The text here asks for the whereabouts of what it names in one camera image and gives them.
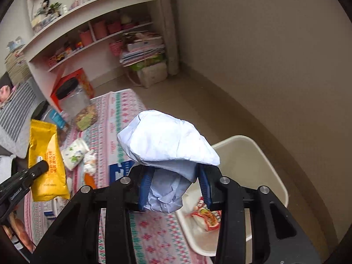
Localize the white paper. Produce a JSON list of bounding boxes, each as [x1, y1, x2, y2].
[[117, 110, 220, 213]]

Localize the yellow snack bag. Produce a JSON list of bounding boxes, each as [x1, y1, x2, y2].
[[28, 119, 70, 202]]

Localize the white square trash bin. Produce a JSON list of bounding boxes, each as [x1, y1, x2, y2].
[[175, 135, 290, 257]]

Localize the person's left hand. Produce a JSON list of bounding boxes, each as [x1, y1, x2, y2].
[[2, 212, 34, 253]]

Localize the blue tissue box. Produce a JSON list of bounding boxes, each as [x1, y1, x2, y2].
[[109, 160, 134, 184]]

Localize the red instant noodle wrapper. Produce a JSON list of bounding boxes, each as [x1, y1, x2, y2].
[[190, 197, 221, 232]]

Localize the crumpled white tissue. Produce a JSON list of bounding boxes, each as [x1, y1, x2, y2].
[[84, 150, 97, 176]]

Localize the patterned pink tablecloth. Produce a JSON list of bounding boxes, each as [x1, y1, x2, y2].
[[24, 89, 211, 263]]

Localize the paper cup with green print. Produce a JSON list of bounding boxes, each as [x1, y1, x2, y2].
[[61, 138, 90, 171]]

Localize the blue-labelled jar with black lid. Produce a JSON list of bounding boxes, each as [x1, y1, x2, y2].
[[32, 101, 70, 144]]

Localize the white fabric bag on floor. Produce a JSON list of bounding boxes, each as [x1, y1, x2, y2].
[[126, 62, 168, 88]]

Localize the nut jar with black lid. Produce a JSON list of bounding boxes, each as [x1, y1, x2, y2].
[[60, 88, 98, 131]]

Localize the stack of books and papers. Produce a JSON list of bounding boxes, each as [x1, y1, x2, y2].
[[119, 30, 165, 67]]

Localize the pink woven basket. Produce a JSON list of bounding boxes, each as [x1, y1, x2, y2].
[[109, 40, 123, 57]]

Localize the pink storage cup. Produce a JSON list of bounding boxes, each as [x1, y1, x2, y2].
[[92, 20, 107, 40]]

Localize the white curved shelf unit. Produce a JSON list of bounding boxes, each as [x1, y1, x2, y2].
[[22, 0, 157, 99]]

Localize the beige curtain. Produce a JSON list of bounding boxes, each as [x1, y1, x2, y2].
[[160, 0, 179, 75]]

